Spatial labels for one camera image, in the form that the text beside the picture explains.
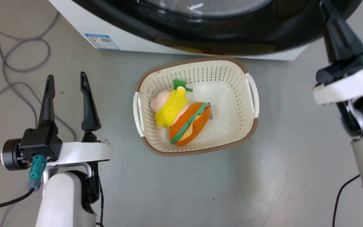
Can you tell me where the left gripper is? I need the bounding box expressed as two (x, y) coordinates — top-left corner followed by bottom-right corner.
(1, 72), (112, 172)

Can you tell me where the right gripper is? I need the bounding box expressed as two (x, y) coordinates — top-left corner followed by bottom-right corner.
(313, 0), (363, 106)

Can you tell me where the white washing machine body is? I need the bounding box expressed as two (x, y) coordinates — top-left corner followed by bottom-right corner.
(49, 0), (310, 61)

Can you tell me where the black round washing machine door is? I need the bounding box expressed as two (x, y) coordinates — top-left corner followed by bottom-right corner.
(71, 0), (363, 56)

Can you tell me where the blue white energy label sticker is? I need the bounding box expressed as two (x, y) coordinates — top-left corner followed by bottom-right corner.
(84, 33), (120, 50)

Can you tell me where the pink doll yellow shirt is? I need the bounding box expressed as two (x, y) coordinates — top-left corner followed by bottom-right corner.
(150, 79), (193, 130)

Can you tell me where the hamburger plush toy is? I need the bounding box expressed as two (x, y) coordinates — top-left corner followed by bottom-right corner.
(169, 102), (214, 146)

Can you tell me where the cream perforated laundry basket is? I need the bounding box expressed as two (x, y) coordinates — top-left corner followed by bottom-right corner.
(133, 57), (260, 157)

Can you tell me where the teal cable connector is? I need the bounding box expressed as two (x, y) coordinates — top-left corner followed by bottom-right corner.
(27, 154), (47, 191)

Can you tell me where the grey floor cable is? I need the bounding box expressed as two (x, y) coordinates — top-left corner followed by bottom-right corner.
(0, 9), (77, 163)

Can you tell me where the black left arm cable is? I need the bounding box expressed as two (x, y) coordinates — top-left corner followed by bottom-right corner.
(0, 188), (36, 212)

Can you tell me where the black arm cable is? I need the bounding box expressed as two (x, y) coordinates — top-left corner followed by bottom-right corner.
(0, 188), (36, 212)
(332, 174), (360, 227)

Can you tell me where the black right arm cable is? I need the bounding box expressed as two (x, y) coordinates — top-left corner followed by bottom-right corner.
(332, 174), (360, 227)

